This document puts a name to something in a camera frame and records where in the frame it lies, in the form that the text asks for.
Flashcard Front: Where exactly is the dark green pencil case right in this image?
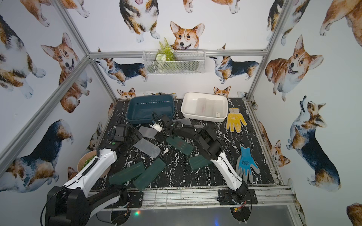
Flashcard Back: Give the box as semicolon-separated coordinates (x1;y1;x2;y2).
189;155;212;170

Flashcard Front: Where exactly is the artificial fern plant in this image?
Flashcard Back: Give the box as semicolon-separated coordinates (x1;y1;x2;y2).
156;38;177;73

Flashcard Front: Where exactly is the dark green pencil case front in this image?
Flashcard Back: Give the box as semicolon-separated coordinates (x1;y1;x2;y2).
133;158;166;192

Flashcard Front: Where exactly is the white wire wall basket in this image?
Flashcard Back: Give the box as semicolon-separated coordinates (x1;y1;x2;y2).
142;50;206;75

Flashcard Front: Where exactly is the bowl with green salad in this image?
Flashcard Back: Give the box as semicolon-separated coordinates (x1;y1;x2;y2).
77;151;111;178

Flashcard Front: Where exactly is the dark green pencil case front-left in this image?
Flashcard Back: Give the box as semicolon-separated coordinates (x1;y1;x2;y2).
109;162;145;185

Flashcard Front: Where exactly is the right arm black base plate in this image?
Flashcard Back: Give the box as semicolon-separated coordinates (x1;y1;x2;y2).
217;189;258;205

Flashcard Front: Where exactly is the clear pencil case with pens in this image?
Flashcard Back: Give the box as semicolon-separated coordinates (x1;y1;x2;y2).
195;98;207;116

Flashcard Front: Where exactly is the blue grey work glove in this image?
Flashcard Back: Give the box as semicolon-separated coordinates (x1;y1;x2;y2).
235;146;260;184

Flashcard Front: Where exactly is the dark green pencil case centre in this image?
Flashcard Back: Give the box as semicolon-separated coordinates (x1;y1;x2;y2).
166;137;194;156

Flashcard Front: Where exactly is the white plastic storage box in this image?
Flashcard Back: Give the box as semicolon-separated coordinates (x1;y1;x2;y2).
181;92;228;122

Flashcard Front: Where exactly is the teal plastic storage box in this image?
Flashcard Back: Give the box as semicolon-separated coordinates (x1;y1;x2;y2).
126;95;175;124

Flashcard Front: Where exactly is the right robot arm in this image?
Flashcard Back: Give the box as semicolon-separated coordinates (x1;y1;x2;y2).
151;112;250;205

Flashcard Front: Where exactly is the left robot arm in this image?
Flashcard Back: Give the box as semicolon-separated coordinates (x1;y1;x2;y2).
40;124;143;226

